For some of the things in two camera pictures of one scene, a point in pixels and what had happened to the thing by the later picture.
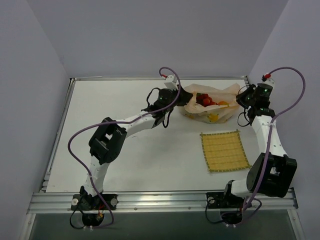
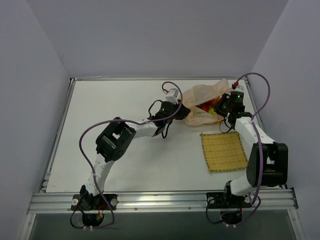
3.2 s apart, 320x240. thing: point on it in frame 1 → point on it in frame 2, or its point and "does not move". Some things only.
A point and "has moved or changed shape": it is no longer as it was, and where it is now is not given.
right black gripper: [243, 97] → [221, 105]
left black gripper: [183, 94] → [182, 111]
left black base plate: [84, 202] does not move
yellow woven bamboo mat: [224, 150] does not move
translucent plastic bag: [213, 114] has moved or changed shape
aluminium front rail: [160, 202] does not move
